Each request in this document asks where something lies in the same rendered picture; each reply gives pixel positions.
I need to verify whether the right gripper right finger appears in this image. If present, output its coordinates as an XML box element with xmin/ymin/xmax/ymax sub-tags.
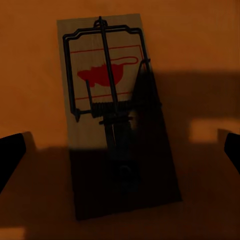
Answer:
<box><xmin>224</xmin><ymin>133</ymin><xmax>240</xmax><ymax>173</ymax></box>

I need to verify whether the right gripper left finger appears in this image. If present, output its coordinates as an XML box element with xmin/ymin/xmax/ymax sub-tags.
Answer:
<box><xmin>0</xmin><ymin>133</ymin><xmax>26</xmax><ymax>193</ymax></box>

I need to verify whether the mousetrap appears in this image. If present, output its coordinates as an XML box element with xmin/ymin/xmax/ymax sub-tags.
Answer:
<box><xmin>56</xmin><ymin>13</ymin><xmax>183</xmax><ymax>222</ymax></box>

